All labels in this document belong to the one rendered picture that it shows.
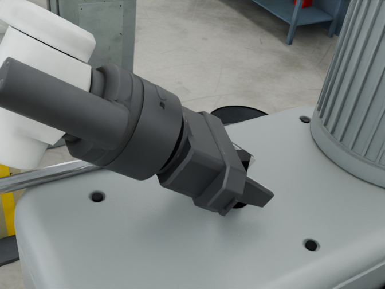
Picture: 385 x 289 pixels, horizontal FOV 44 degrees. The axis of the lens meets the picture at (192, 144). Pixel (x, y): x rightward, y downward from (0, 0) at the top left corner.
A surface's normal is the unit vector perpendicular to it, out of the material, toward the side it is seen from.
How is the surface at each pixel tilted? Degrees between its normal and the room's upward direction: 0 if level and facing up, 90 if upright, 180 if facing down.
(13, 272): 0
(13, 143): 71
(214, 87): 0
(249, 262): 0
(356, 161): 90
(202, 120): 30
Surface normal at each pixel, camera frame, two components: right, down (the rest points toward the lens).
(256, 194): 0.24, 0.62
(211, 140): 0.58, -0.71
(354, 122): -0.83, 0.26
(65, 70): 0.44, 0.30
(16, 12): -0.66, -0.27
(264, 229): 0.11, -0.78
